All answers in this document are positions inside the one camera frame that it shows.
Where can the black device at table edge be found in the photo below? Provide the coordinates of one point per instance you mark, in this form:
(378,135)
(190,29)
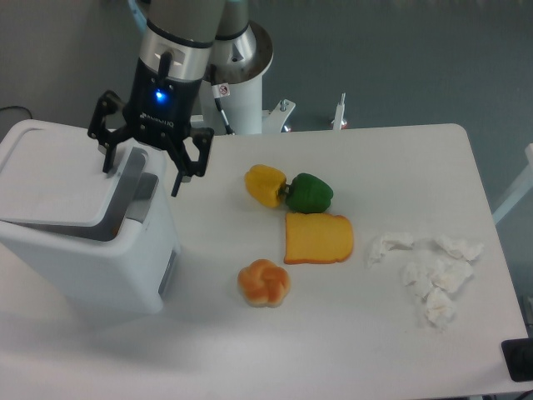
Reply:
(518,356)

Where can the green bell pepper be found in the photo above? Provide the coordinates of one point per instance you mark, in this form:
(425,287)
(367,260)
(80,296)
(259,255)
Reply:
(308,194)

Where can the white frame leg right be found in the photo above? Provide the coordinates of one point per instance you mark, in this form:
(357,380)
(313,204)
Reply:
(521,185)

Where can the white trash can lid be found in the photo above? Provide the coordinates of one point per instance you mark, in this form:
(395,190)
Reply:
(52,180)

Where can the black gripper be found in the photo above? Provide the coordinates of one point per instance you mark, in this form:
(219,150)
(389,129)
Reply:
(157,114)

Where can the toast bread slice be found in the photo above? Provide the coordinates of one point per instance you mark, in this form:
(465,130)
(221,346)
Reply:
(317,238)

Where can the crumpled white tissue middle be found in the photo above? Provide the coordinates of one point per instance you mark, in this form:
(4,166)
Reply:
(447,276)

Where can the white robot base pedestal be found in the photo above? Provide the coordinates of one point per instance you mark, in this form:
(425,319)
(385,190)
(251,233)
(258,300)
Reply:
(232,90)

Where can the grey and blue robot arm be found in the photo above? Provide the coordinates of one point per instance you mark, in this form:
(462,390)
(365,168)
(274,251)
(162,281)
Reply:
(172,63)

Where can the white clamp with red knob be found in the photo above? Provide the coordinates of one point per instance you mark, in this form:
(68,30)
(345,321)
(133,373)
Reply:
(339,122)

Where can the crumpled white tissue bottom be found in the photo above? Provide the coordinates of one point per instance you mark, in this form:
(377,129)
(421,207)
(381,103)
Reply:
(439,309)

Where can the yellow bell pepper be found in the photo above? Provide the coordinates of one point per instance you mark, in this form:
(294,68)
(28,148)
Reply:
(265,184)

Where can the crumpled white tissue top right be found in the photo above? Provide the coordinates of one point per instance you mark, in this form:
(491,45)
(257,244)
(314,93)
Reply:
(459,248)

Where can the crumpled white tissue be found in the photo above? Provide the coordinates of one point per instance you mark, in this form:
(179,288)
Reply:
(439,309)
(384,243)
(447,276)
(459,248)

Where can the round knotted bread roll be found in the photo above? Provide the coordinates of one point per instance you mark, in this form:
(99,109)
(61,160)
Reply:
(264,284)

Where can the crumpled white tissue left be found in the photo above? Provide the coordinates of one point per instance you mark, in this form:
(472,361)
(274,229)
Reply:
(384,243)

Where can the white trash can body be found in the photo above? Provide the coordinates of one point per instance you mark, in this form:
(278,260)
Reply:
(125,261)

